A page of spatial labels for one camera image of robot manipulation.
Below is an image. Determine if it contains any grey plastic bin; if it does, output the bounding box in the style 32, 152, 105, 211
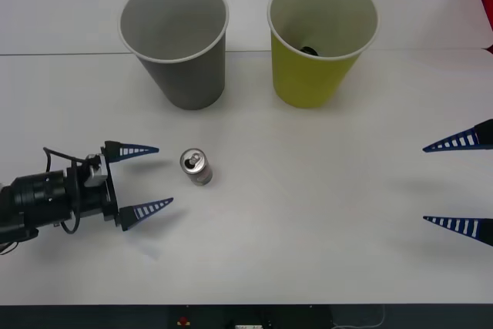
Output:
118, 0, 230, 111

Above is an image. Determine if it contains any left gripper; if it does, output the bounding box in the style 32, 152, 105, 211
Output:
65, 139, 175, 233

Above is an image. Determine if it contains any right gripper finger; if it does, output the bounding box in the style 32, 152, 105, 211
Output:
422, 215, 493, 247
422, 119, 493, 153

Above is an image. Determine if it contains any yellow-green plastic bin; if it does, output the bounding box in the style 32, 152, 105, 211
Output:
267, 0, 380, 109

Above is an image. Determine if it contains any silver drink can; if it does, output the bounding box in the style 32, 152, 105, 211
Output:
179, 147, 213, 187

